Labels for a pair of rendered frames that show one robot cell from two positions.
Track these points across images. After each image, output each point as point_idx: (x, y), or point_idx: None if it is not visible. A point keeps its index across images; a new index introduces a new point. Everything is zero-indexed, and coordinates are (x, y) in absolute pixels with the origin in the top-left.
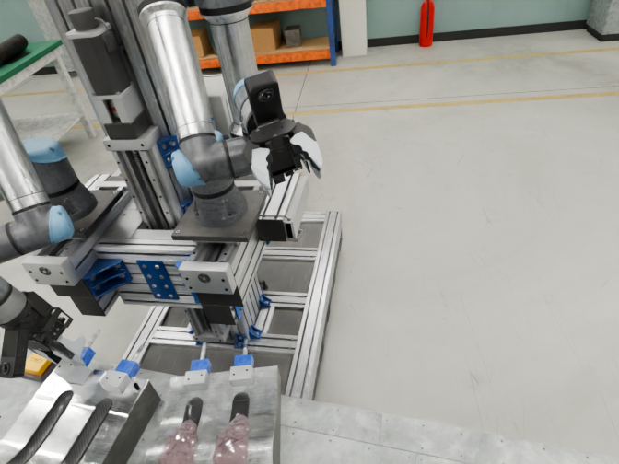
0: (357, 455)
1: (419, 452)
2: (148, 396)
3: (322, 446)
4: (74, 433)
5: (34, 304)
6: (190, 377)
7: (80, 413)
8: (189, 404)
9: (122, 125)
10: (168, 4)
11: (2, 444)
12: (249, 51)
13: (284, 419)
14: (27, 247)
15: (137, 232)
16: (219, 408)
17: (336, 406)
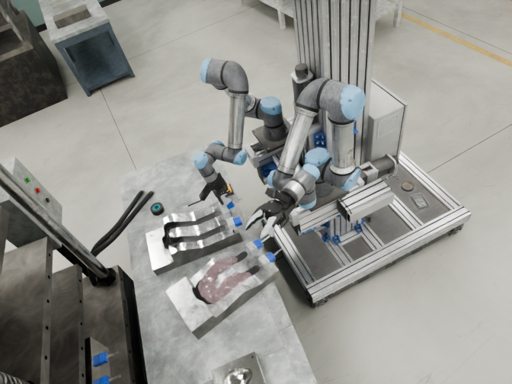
0: (269, 325)
1: (286, 349)
2: (236, 237)
3: (264, 310)
4: (209, 228)
5: (219, 180)
6: (250, 244)
7: (215, 224)
8: (243, 252)
9: None
10: (304, 110)
11: (193, 212)
12: (344, 139)
13: (264, 289)
14: (225, 161)
15: None
16: (248, 264)
17: (283, 305)
